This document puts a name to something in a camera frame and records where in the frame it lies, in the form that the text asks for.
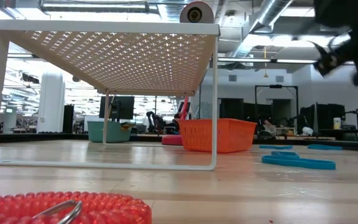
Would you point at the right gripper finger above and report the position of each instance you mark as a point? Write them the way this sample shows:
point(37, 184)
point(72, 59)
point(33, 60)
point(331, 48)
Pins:
point(326, 60)

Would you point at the blue rubber band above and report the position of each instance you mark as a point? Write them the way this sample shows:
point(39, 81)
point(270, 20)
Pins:
point(284, 153)
point(325, 147)
point(275, 147)

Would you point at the blue plastic hanger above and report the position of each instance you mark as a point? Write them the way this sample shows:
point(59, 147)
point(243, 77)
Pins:
point(300, 164)

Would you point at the orange plastic basket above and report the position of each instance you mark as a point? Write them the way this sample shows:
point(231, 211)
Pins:
point(235, 135)

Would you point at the yellow crayon box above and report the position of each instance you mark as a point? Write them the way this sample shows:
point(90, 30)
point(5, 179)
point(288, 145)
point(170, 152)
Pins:
point(127, 125)

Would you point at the teal plastic bin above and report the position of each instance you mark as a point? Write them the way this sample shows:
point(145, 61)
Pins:
point(117, 132)

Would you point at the red desk lamp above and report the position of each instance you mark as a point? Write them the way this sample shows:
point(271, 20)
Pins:
point(204, 12)

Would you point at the ceiling light strip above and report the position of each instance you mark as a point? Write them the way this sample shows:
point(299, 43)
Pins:
point(291, 61)

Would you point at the person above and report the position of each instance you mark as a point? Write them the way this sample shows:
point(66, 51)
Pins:
point(267, 127)

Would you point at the black background monitor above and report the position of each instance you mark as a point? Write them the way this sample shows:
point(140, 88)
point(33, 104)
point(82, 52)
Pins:
point(120, 107)

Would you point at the white perforated shelf riser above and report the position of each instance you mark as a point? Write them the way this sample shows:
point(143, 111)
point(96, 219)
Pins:
point(104, 28)

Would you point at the black tall cabinet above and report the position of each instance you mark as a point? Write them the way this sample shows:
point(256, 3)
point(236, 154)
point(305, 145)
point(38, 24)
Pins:
point(68, 118)

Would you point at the white column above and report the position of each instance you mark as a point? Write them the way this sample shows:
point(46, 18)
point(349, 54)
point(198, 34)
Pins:
point(51, 102)

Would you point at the black gantry frame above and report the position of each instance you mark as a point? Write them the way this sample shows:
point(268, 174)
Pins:
point(275, 86)

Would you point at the silver ventilation duct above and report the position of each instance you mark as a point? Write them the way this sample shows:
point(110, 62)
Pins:
point(269, 12)

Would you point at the black aluminium table frame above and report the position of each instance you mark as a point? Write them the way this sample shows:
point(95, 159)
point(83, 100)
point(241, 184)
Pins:
point(42, 137)

